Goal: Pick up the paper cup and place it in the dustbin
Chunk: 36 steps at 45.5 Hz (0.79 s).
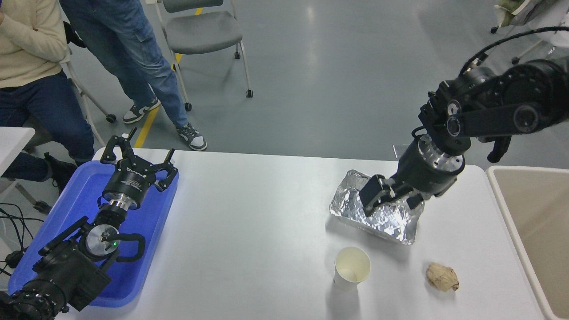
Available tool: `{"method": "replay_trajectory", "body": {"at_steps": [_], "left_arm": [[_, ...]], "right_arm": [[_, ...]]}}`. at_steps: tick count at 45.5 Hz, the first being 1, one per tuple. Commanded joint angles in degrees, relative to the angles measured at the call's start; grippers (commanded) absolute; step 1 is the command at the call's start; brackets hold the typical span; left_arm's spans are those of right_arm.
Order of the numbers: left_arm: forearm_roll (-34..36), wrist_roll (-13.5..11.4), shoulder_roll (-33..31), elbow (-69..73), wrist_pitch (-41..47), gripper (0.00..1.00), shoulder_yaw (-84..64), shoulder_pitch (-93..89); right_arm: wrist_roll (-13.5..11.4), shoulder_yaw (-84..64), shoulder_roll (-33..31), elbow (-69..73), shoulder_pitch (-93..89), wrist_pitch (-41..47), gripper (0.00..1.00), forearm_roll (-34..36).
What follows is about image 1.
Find seated person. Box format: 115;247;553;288
0;0;96;195

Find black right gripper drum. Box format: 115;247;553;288
390;139;463;198

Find black floor cables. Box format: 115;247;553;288
0;202;40;278

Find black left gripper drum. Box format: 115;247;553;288
102;160;157;208

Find grey padded chair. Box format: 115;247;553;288
153;0;254;112

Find black cloth item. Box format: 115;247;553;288
64;21;87;48

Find small white side table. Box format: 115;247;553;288
0;126;52;215

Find crumpled tan paper ball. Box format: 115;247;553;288
426;262;460;292

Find white paper cup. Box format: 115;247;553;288
334;246;371;292

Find large pale bin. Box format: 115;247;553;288
486;166;569;320

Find olive patterned cloth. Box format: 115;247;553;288
494;0;558;26

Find white-framed castor chair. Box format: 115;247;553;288
62;58;118;147

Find crumpled foil tray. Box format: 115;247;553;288
329;169;425;245

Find standing person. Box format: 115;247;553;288
59;0;208;152

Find blue plastic tray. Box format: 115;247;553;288
8;160;180;308

